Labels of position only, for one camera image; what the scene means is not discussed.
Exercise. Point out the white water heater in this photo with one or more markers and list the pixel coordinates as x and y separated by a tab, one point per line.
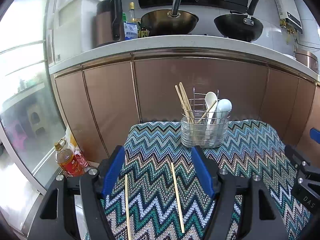
287	7

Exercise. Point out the cooking oil bottle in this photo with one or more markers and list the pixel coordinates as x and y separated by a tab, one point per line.
68	162

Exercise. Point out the brass wok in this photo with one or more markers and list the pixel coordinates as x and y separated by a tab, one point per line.
170	23

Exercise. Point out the green cap bottle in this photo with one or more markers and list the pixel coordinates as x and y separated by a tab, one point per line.
124	17

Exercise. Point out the yellow cap glass bottle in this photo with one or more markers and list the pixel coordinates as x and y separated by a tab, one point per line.
131	13

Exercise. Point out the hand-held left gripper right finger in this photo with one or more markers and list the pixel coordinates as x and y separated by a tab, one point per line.
203	173

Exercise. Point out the copper kitchen cabinet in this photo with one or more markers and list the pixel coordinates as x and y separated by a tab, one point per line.
162	92

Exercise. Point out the white salt bag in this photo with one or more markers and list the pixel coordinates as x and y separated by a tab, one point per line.
131	31

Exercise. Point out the copper thermal kettle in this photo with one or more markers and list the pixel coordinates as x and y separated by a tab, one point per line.
103	25

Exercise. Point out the white plastic container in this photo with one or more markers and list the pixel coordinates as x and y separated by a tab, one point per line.
75	25

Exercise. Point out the clear plastic bag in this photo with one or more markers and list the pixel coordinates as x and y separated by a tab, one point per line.
71	140

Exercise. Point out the small dark sauce bottle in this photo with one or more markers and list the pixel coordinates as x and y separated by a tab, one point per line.
144	33

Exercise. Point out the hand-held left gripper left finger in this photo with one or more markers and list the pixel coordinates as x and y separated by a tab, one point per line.
113	172

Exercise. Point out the glass sliding door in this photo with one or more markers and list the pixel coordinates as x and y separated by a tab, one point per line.
22	105

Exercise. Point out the brass pipe fittings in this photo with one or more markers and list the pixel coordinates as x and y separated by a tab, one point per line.
287	26

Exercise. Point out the black wok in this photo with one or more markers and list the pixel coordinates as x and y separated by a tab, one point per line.
237	27

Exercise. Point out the beige ceramic spoon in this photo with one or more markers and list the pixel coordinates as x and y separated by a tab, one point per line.
210	100

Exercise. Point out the red packet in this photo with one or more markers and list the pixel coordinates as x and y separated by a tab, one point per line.
81	161

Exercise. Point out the zigzag knitted cloth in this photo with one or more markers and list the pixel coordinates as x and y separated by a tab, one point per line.
155	142

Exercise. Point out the pale blue ceramic spoon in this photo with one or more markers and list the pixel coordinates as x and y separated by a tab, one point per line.
224	105

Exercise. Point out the white kitchen countertop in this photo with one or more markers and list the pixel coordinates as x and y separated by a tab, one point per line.
175	43

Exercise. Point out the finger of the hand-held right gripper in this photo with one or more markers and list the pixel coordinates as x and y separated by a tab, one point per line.
316	136
306	195

